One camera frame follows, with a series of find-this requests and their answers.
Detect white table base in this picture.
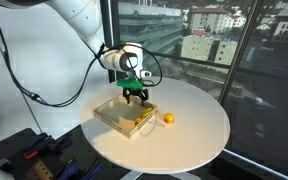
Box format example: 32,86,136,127
120,170,193,180

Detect dark horizontal window rail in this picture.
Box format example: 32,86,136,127
143,49,288,82

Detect blue handled clamp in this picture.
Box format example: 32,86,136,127
83,161,104,180
57,159,82,180

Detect dark slim window mullion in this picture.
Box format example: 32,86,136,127
218,0,265,106

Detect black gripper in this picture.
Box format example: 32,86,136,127
123,87,150,107

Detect dark corner window mullion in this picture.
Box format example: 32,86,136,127
99,0,122,84

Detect yellow banana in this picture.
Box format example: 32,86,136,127
134,106,155,126

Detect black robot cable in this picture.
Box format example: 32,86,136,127
0,4,164,109

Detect shallow wooden box tray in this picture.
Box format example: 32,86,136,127
92,92,159,140

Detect small round orange fruit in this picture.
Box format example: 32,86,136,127
162,112,176,125

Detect blue clamp with orange trigger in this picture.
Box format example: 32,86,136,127
23,132,52,160

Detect white window sill strip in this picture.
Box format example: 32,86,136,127
222,148,288,180

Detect dark blue black clamp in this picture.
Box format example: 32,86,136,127
52,134,74,155

